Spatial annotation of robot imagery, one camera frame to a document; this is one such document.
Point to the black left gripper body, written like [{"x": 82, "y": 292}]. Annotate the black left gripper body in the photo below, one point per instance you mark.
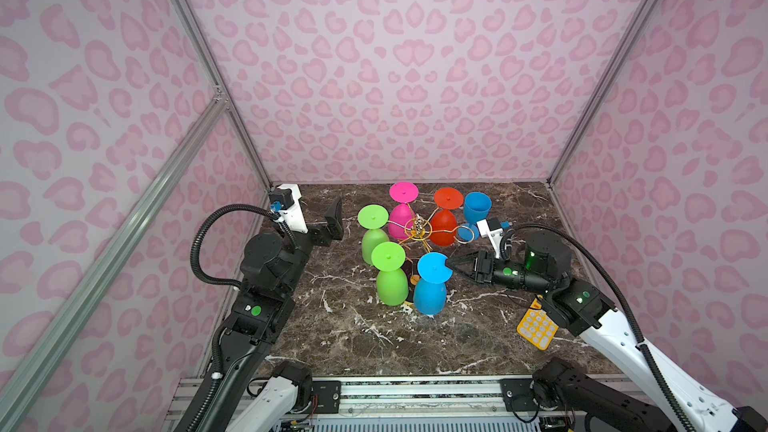
[{"x": 317, "y": 237}]

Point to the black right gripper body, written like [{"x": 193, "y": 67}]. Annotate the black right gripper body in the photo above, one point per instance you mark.
[{"x": 515, "y": 276}]

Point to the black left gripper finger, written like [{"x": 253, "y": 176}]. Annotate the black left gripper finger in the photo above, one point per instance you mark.
[
  {"x": 338, "y": 220},
  {"x": 329, "y": 216}
]

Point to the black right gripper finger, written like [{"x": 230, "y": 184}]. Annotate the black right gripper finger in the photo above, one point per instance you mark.
[
  {"x": 465, "y": 270},
  {"x": 462, "y": 260}
]

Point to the blue wine glass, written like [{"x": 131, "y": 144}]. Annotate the blue wine glass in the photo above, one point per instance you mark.
[
  {"x": 430, "y": 293},
  {"x": 476, "y": 207}
]

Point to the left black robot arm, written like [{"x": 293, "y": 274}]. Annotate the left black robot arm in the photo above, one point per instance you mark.
[{"x": 272, "y": 267}]

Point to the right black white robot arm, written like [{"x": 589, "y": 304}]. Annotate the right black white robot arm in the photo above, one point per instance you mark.
[{"x": 677, "y": 401}]

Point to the rear lime green wine glass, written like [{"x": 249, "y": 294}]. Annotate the rear lime green wine glass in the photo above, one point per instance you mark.
[{"x": 372, "y": 218}]

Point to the lime green wine glass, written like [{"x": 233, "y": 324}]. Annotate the lime green wine glass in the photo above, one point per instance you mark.
[
  {"x": 372, "y": 218},
  {"x": 392, "y": 284}
]

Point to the red wine glass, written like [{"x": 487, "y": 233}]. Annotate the red wine glass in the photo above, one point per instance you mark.
[{"x": 443, "y": 222}]

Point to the magenta wine glass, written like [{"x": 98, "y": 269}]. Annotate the magenta wine glass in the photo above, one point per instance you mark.
[{"x": 402, "y": 216}]

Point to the front lime green wine glass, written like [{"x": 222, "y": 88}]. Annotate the front lime green wine glass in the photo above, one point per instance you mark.
[{"x": 392, "y": 284}]

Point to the yellow calculator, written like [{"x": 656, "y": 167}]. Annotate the yellow calculator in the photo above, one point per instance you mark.
[{"x": 537, "y": 328}]

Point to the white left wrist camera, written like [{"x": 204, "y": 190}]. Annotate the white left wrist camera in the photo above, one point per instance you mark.
[{"x": 284, "y": 200}]

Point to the gold wire wine glass rack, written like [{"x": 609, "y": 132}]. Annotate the gold wire wine glass rack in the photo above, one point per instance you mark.
[{"x": 418, "y": 233}]

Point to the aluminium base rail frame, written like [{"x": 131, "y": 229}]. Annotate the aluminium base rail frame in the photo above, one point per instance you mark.
[{"x": 435, "y": 403}]

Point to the aluminium enclosure frame strut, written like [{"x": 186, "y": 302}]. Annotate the aluminium enclosure frame strut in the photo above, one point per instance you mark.
[{"x": 114, "y": 147}]

